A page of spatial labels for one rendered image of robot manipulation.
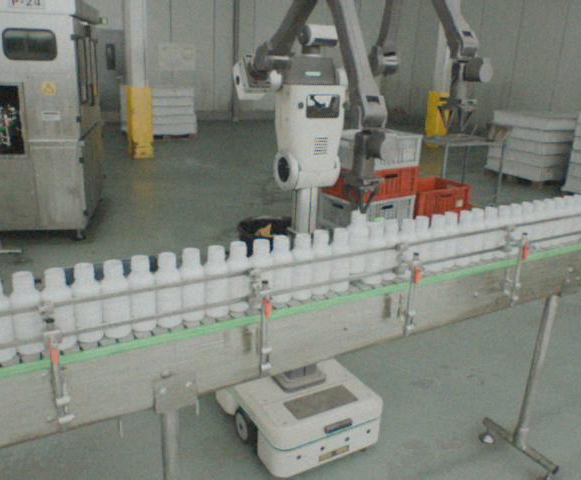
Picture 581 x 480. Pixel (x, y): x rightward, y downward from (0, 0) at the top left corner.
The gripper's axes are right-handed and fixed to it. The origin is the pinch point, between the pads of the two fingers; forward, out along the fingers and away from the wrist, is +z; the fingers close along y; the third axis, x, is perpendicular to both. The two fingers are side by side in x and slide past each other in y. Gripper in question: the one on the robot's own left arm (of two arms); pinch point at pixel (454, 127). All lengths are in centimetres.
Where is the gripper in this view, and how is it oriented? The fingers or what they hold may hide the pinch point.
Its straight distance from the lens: 181.5
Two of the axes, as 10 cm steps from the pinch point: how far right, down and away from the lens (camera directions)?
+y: -5.0, -2.9, 8.1
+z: -0.3, 9.5, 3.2
